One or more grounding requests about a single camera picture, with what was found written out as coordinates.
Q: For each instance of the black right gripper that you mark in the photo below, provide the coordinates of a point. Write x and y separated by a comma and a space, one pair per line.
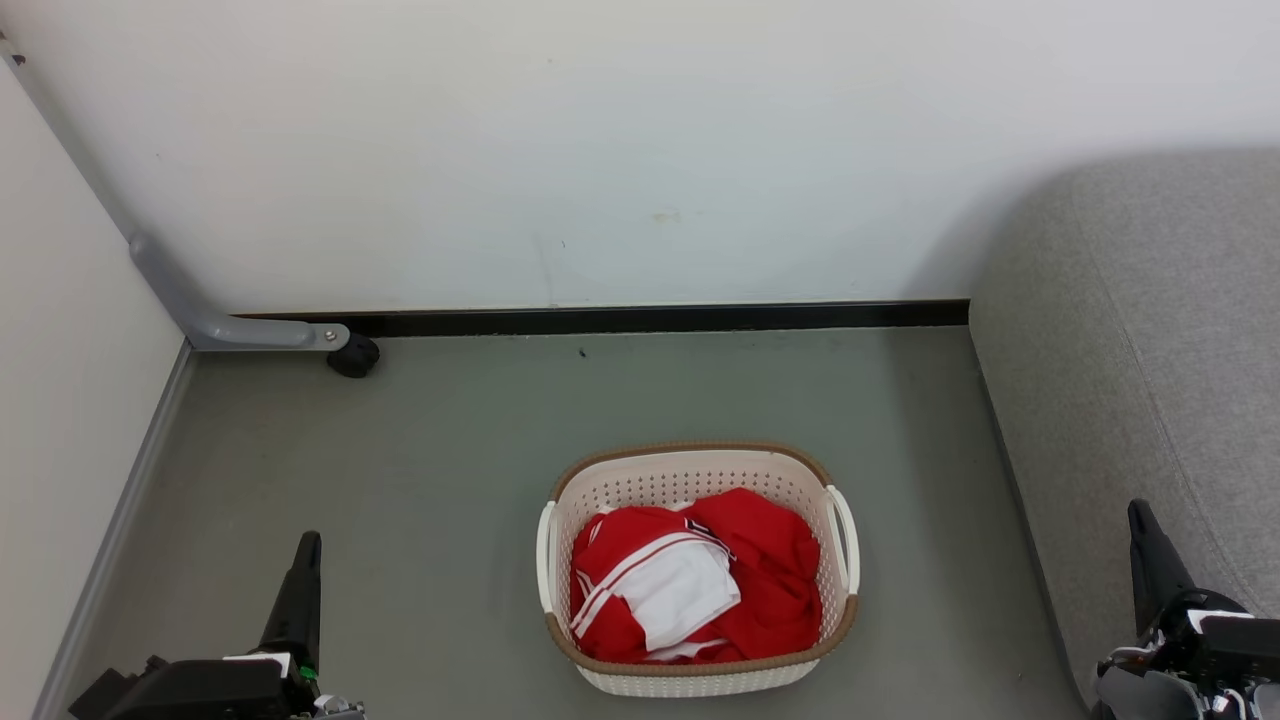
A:
1215, 655

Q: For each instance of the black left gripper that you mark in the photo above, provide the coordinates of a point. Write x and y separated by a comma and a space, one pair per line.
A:
200, 690

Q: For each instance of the red garment white stripes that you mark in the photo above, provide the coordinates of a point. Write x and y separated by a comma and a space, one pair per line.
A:
680, 590

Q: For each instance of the grey fabric sofa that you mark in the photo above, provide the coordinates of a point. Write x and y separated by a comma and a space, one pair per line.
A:
1120, 350

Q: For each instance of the cream laundry basket brown rim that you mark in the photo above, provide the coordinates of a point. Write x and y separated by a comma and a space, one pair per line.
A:
690, 475

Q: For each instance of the black baseboard strip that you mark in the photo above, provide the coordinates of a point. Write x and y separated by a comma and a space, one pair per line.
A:
650, 319

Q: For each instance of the grey metal frame leg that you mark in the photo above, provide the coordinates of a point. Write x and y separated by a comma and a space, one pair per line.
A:
200, 315

